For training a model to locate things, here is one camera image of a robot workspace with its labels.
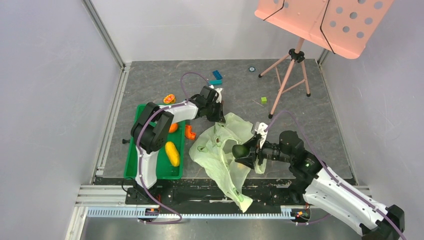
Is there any blue lego brick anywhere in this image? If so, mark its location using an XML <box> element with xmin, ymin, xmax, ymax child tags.
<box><xmin>212</xmin><ymin>70</ymin><xmax>223</xmax><ymax>80</ymax></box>

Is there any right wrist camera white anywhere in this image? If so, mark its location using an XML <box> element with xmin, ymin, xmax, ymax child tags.
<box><xmin>251</xmin><ymin>122</ymin><xmax>268</xmax><ymax>149</ymax></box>

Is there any orange fake fruit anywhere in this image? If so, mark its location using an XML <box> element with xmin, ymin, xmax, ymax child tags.
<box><xmin>168</xmin><ymin>123</ymin><xmax>179</xmax><ymax>134</ymax></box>

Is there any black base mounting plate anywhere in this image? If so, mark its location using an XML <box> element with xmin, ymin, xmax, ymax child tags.
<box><xmin>121</xmin><ymin>178</ymin><xmax>310</xmax><ymax>214</ymax></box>

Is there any pink music stand desk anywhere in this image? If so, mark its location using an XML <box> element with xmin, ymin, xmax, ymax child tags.
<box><xmin>254</xmin><ymin>0</ymin><xmax>393</xmax><ymax>59</ymax></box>

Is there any orange yellow round toy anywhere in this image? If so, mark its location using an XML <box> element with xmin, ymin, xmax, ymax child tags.
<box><xmin>163</xmin><ymin>94</ymin><xmax>176</xmax><ymax>105</ymax></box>

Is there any green cube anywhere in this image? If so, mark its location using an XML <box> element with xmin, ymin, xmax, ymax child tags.
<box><xmin>260</xmin><ymin>97</ymin><xmax>268</xmax><ymax>104</ymax></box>

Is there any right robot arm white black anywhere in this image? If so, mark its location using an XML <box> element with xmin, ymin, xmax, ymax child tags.
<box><xmin>232</xmin><ymin>130</ymin><xmax>405</xmax><ymax>240</ymax></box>

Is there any green plastic tray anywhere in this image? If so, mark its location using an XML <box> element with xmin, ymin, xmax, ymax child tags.
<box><xmin>123</xmin><ymin>121</ymin><xmax>186</xmax><ymax>180</ymax></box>

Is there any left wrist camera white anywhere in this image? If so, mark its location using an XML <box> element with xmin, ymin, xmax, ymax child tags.
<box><xmin>209</xmin><ymin>85</ymin><xmax>223</xmax><ymax>103</ymax></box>

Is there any pale green plastic bag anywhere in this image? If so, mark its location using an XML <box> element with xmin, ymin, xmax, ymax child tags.
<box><xmin>189</xmin><ymin>112</ymin><xmax>253</xmax><ymax>213</ymax></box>

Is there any pink tripod stand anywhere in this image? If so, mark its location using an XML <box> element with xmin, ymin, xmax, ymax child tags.
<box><xmin>258</xmin><ymin>37</ymin><xmax>312</xmax><ymax>119</ymax></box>

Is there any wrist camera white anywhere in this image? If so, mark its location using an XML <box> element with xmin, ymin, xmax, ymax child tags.
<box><xmin>209</xmin><ymin>85</ymin><xmax>223</xmax><ymax>103</ymax></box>
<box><xmin>251</xmin><ymin>122</ymin><xmax>268</xmax><ymax>149</ymax></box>

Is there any yellow fake fruit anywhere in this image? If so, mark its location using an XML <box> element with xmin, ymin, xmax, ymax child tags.
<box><xmin>165</xmin><ymin>141</ymin><xmax>180</xmax><ymax>167</ymax></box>

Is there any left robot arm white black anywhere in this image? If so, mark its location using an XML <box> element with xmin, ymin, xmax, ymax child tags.
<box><xmin>130</xmin><ymin>85</ymin><xmax>226</xmax><ymax>204</ymax></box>

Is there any white cable duct strip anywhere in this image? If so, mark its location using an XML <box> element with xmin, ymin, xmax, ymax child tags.
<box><xmin>85</xmin><ymin>205</ymin><xmax>295</xmax><ymax>220</ymax></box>

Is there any teal rectangular block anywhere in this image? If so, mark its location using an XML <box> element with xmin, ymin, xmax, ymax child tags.
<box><xmin>209</xmin><ymin>79</ymin><xmax>223</xmax><ymax>85</ymax></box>

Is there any orange curved toy piece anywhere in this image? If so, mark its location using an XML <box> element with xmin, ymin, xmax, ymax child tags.
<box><xmin>184</xmin><ymin>124</ymin><xmax>197</xmax><ymax>140</ymax></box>

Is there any dark green fake avocado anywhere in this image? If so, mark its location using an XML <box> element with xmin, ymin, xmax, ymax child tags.
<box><xmin>231</xmin><ymin>144</ymin><xmax>250</xmax><ymax>159</ymax></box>

